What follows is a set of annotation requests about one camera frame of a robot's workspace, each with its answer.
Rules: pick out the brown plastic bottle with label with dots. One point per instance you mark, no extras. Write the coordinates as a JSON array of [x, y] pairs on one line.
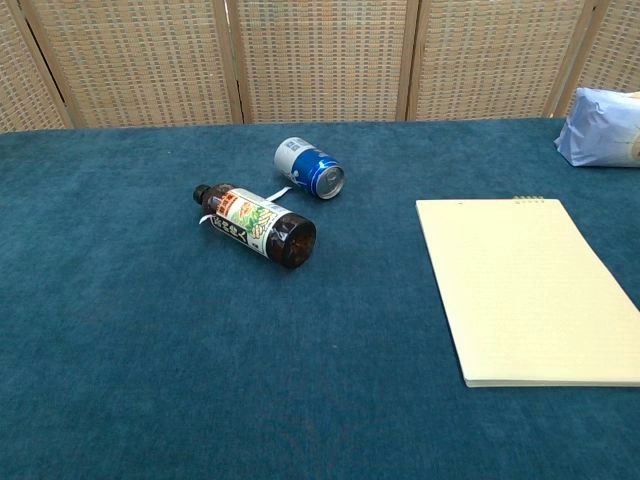
[[260, 227]]

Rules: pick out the blue and silver drink can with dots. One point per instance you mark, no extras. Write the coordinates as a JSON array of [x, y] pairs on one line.
[[307, 167]]

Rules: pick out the yellow spiral notepad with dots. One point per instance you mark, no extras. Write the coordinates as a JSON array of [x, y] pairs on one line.
[[520, 295]]

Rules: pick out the blue velvet table cloth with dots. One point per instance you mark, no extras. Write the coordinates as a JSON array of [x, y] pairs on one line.
[[150, 350]]

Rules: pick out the woven folding screen panel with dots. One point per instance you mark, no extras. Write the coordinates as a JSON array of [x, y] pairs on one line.
[[495, 60], [617, 50], [135, 60], [325, 60], [20, 85]]

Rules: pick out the pale blue wrapped package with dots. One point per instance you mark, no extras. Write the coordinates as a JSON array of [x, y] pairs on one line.
[[595, 130]]

